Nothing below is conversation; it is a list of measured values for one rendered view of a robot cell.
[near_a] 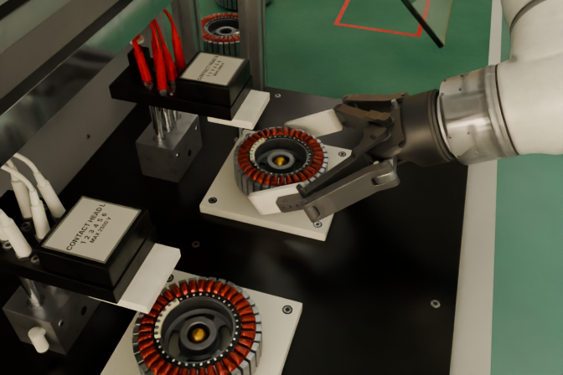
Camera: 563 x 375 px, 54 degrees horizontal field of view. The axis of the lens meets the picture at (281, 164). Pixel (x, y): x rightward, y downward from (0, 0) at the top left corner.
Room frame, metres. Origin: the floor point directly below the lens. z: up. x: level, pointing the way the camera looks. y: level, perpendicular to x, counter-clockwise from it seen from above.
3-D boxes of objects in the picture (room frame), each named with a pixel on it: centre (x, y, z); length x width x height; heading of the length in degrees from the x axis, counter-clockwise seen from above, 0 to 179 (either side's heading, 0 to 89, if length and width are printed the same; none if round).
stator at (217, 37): (0.87, 0.10, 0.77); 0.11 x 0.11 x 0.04
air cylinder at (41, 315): (0.31, 0.21, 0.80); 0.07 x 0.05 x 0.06; 163
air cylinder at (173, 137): (0.54, 0.14, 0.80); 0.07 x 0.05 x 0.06; 163
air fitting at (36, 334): (0.27, 0.21, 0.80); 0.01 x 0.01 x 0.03; 73
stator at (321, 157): (0.50, 0.00, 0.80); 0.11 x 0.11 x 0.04
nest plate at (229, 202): (0.50, 0.00, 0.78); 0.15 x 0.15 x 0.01; 73
